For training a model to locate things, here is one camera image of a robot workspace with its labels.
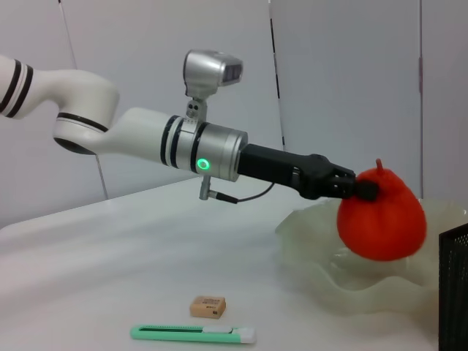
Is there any left arm cable with plug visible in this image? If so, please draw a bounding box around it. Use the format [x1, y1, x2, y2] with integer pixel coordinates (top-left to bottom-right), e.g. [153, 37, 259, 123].
[199, 175, 275, 204]

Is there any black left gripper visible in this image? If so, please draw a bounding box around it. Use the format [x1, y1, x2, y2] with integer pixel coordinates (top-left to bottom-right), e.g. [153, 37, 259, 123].
[239, 143, 380, 202]

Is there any tan eraser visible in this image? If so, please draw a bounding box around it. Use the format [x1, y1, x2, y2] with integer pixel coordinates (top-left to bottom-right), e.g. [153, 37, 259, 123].
[189, 295, 227, 320]

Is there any translucent wavy fruit plate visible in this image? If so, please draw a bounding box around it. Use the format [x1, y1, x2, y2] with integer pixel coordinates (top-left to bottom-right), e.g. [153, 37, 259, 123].
[274, 197, 468, 319]

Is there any black mesh pen holder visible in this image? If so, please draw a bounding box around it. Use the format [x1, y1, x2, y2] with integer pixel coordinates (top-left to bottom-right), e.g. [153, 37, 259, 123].
[437, 222, 468, 351]

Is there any red tomato-shaped object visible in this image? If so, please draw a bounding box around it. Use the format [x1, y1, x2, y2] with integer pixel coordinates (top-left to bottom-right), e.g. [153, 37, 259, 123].
[336, 158, 428, 261]

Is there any green utility knife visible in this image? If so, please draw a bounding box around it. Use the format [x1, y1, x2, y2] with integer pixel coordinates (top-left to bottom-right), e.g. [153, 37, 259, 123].
[130, 324, 257, 345]

